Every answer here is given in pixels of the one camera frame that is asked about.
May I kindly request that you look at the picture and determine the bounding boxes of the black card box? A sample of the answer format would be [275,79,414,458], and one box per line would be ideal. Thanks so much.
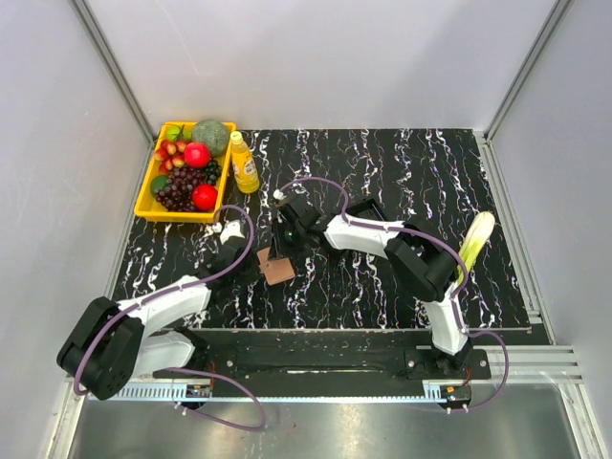
[346,198,387,222]

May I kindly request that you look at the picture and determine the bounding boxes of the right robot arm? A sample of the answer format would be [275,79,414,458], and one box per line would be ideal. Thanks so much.
[268,190,472,379]

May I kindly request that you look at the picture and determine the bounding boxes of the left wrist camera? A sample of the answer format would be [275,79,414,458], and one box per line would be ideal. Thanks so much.
[212,220,245,245]

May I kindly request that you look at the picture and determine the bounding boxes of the dark purple grape bunch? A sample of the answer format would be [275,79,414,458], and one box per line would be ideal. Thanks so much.
[153,165,205,212]

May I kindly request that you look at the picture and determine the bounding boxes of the yellow juice bottle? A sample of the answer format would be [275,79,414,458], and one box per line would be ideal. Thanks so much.
[229,131,260,194]

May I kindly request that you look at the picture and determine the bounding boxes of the pink leather card holder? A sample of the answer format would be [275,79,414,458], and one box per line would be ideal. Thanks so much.
[257,247,295,285]

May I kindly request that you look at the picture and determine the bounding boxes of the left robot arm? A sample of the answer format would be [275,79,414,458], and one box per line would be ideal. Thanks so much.
[56,235,252,401]

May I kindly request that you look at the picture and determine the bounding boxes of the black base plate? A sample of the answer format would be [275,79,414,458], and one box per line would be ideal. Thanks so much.
[152,329,492,397]

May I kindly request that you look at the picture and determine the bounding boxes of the small black grape bunch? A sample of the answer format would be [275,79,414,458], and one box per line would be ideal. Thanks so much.
[204,159,223,186]

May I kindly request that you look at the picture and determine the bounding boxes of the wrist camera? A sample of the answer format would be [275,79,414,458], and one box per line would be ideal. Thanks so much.
[273,189,286,223]
[212,220,245,245]

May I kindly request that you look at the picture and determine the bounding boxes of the red pomegranate upper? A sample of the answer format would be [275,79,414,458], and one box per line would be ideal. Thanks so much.
[184,142,211,168]

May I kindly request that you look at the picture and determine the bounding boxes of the green melon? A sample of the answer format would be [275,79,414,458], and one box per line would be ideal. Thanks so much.
[191,120,230,158]

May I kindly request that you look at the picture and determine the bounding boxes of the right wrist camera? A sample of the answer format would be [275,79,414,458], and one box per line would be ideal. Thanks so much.
[273,189,286,223]

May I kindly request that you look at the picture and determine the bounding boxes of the red pomegranate lower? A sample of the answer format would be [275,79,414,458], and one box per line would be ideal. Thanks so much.
[192,184,218,212]

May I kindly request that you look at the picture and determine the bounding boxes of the small red fruit bunch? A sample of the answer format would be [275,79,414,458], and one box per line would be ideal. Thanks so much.
[153,140,187,175]

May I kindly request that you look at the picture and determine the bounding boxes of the red pomegranate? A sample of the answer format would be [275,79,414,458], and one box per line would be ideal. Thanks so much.
[192,184,218,212]
[184,142,211,168]

